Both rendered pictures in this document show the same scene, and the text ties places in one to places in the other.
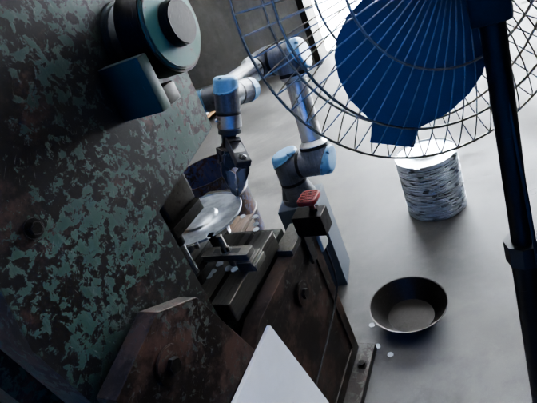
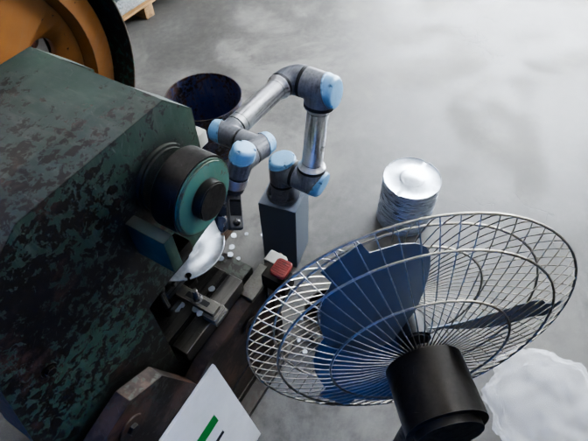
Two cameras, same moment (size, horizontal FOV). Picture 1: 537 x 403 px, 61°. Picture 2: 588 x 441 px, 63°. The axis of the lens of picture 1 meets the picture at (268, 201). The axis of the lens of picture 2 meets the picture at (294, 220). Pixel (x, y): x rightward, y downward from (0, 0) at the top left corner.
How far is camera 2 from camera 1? 0.79 m
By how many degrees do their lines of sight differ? 25
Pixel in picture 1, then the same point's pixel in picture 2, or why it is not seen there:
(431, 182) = (403, 209)
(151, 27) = (183, 216)
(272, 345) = (211, 379)
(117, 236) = (111, 342)
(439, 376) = not seen: hidden behind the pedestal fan
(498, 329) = not seen: hidden behind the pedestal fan
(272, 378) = (203, 402)
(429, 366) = not seen: hidden behind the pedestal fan
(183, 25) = (213, 205)
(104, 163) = (113, 296)
